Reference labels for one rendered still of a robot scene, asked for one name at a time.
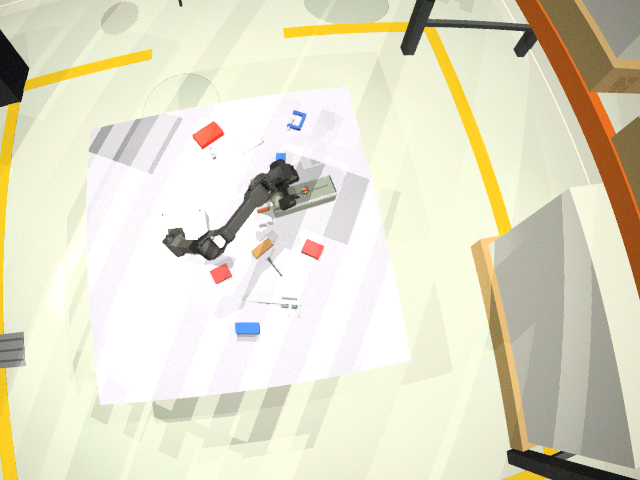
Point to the red cube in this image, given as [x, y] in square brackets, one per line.
[312, 249]

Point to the red rectangular block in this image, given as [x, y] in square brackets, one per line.
[208, 134]
[220, 273]

